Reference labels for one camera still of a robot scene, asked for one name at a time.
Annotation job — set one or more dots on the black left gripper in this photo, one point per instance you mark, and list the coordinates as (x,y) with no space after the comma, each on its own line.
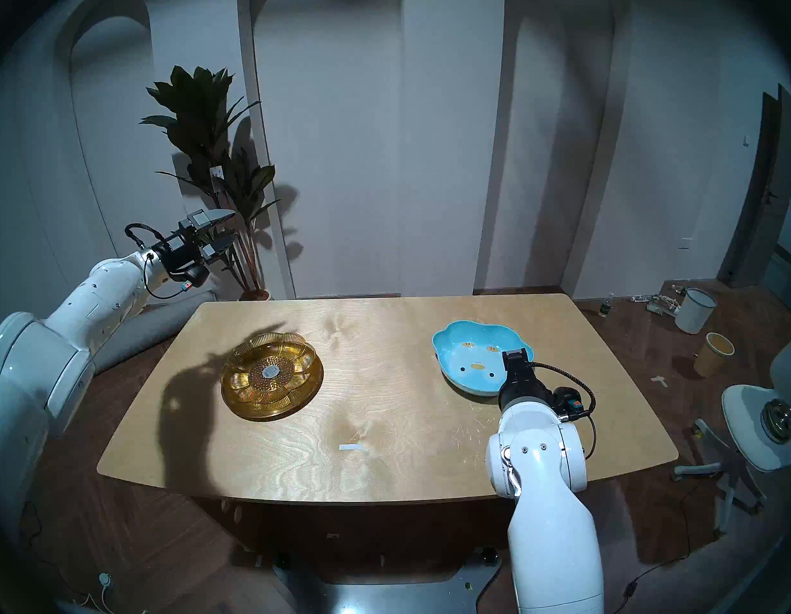
(183,254)

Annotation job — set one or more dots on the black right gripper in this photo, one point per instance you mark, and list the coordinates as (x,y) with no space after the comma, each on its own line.
(527,389)

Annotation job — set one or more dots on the blue chick face plate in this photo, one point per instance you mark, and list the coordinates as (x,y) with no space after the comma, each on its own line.
(466,344)

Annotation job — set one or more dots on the amber glass flower plate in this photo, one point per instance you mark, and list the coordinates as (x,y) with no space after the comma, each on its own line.
(267,354)

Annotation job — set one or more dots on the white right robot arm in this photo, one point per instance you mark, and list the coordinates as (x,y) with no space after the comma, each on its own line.
(549,523)

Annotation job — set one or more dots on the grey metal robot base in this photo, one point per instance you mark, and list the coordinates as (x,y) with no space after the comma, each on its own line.
(383,597)

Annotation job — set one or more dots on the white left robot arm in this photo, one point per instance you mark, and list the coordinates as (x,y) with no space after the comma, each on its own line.
(95,299)

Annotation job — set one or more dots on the brown plant pot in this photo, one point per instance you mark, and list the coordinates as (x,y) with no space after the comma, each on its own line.
(255,295)

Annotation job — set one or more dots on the clear plastic bottle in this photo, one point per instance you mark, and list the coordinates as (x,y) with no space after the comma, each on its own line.
(606,307)

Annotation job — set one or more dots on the tall green leafy plant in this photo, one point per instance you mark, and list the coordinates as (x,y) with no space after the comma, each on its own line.
(200,107)

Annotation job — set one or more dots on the white bucket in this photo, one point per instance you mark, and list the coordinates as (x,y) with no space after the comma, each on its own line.
(693,312)

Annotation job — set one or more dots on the tan paper cup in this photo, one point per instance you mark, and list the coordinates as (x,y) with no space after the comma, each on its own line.
(709,360)

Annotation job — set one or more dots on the white office chair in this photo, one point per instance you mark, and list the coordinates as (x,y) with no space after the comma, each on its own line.
(747,414)

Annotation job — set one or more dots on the dark grey door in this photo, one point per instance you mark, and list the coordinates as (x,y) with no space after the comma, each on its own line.
(760,222)

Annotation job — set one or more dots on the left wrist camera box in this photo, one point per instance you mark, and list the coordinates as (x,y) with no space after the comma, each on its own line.
(194,277)

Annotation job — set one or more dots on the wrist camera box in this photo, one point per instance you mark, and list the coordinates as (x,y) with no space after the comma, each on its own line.
(194,277)
(568,403)

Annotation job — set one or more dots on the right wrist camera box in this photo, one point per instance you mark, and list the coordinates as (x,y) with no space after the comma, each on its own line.
(568,403)

